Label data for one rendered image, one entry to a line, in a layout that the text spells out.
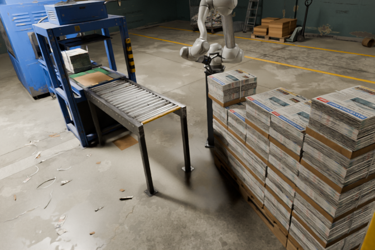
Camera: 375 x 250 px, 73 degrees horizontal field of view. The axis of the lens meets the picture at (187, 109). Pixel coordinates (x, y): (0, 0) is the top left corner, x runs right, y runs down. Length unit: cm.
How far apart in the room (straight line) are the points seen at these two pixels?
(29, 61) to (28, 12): 86
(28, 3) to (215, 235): 476
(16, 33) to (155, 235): 428
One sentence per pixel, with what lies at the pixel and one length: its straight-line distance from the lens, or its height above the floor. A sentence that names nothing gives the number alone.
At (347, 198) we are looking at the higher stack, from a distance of 174.
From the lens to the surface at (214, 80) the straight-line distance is 241.
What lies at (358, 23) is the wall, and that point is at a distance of 870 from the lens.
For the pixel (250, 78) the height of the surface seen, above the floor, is 106.
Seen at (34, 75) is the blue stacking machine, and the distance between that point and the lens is 567.
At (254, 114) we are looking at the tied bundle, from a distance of 202.
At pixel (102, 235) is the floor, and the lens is 257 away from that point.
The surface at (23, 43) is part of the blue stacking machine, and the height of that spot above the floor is 110.
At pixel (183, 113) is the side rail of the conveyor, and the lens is 254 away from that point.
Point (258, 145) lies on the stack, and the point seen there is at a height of 71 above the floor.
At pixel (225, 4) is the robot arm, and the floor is 169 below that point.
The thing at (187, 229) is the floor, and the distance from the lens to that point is 243.
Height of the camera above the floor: 192
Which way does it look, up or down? 27 degrees down
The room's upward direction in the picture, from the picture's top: 5 degrees counter-clockwise
